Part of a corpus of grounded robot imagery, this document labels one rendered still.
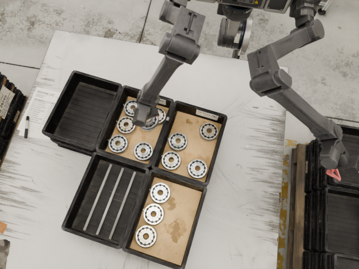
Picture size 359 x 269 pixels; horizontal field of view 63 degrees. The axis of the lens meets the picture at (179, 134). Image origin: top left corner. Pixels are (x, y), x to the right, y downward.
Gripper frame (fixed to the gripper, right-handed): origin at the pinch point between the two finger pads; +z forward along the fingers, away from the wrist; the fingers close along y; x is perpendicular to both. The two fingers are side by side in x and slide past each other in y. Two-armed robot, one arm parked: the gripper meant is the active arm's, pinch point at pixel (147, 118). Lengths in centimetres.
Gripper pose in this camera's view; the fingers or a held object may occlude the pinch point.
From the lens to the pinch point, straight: 143.4
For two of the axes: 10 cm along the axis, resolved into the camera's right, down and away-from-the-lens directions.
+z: -0.1, 3.2, 9.5
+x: -4.3, -8.6, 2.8
